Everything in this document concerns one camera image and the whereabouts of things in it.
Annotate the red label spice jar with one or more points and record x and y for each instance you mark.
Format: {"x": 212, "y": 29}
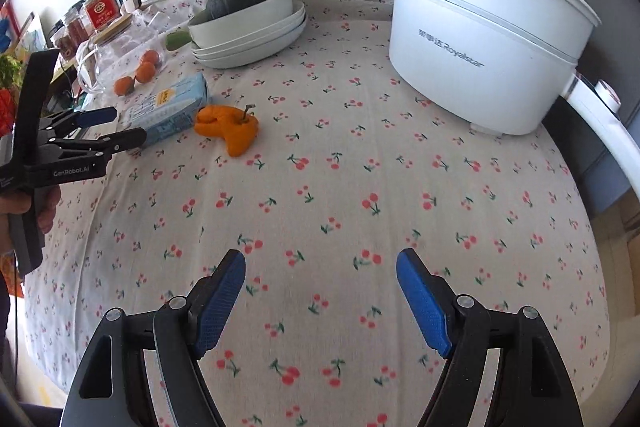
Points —
{"x": 102, "y": 13}

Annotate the stack of white bowls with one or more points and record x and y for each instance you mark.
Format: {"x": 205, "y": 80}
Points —
{"x": 247, "y": 36}

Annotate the white electric cooking pot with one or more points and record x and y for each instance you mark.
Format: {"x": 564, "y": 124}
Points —
{"x": 502, "y": 64}

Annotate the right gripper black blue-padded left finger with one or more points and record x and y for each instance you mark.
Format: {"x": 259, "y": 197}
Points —
{"x": 111, "y": 387}

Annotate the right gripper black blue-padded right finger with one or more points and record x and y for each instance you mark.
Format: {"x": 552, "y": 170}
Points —
{"x": 532, "y": 386}

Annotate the cherry print tablecloth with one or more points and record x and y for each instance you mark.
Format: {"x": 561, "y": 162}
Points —
{"x": 350, "y": 166}

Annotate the green pepper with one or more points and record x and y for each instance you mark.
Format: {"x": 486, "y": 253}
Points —
{"x": 177, "y": 39}

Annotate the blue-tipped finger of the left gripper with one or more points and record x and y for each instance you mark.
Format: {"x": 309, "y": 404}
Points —
{"x": 70, "y": 120}

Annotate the light blue carton box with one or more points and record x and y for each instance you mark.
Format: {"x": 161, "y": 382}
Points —
{"x": 169, "y": 111}

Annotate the orange bell pepper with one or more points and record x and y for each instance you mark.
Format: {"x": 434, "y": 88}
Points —
{"x": 238, "y": 128}

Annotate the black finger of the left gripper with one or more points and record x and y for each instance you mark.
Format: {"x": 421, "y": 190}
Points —
{"x": 109, "y": 143}

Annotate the grey refrigerator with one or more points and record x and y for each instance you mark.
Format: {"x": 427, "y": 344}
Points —
{"x": 610, "y": 6}

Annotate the orange tangerine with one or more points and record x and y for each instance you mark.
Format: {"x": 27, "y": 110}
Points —
{"x": 145, "y": 72}
{"x": 124, "y": 86}
{"x": 150, "y": 56}

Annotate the person's left hand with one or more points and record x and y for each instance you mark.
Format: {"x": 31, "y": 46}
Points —
{"x": 16, "y": 204}

